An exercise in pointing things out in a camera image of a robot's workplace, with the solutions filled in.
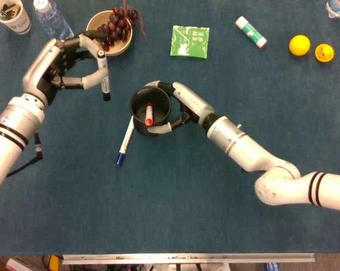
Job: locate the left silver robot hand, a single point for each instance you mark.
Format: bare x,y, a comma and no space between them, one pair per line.
43,67

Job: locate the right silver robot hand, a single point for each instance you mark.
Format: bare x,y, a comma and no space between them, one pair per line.
192,103

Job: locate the red capped white marker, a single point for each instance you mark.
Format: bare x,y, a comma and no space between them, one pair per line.
149,114

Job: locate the black cup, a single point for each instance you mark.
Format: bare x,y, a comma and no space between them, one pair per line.
138,124

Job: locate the black capped white marker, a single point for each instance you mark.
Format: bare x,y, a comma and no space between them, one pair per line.
104,84

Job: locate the blue capped white marker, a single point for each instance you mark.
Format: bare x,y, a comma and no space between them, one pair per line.
126,144

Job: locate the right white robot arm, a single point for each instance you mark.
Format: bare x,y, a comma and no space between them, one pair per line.
271,166

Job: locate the clear unlabelled water bottle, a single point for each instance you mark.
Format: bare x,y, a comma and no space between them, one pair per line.
54,25

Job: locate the white paper cup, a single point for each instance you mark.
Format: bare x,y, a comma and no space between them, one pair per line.
20,25

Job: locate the green paper packet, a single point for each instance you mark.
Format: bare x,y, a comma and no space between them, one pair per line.
189,42

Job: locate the dark clips in cup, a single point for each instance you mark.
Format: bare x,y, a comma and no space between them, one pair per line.
9,11

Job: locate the beige bowl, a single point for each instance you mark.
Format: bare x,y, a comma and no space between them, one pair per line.
119,48

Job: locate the dark red grape bunch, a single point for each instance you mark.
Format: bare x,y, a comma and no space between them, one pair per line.
116,28

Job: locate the white green glue stick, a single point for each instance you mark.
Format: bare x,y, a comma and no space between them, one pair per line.
251,32

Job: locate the blue table cloth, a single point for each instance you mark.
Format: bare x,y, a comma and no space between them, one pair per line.
169,197

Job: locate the yellow ball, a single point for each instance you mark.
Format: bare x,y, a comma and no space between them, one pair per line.
299,45

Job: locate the small yellow toy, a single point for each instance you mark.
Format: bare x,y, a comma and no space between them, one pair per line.
324,53

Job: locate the blue labelled water bottle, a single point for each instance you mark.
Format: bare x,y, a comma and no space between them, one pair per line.
337,8

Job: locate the blue printed package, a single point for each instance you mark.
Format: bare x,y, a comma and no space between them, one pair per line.
272,267

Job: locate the yellow black tool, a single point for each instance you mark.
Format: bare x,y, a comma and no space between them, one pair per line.
54,264

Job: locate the pink box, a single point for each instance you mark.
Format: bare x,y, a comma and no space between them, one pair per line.
17,265

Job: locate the aluminium rail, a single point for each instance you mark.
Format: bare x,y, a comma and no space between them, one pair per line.
186,258

